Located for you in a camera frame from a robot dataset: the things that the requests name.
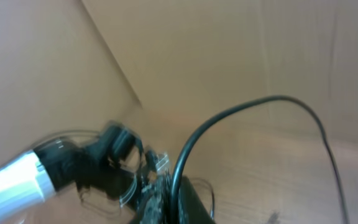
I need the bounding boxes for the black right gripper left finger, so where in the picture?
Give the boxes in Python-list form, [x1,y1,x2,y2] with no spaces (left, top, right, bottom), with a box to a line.
[129,175,170,224]

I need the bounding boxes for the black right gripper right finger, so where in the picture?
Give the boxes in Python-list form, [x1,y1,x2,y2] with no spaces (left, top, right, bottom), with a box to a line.
[178,176,216,224]

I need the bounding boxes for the black USB-A cable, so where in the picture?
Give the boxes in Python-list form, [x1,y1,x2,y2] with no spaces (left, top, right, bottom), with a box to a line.
[169,95,351,224]

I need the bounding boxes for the black USB-C cable silver plug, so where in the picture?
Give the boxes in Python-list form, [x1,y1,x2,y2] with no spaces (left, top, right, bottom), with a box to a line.
[190,177,216,220]

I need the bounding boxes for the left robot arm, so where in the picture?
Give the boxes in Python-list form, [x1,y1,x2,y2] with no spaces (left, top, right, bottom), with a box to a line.
[0,123,144,222]

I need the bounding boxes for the brown cardboard backdrop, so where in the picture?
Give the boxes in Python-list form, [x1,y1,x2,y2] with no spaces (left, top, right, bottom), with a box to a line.
[0,1,358,172]

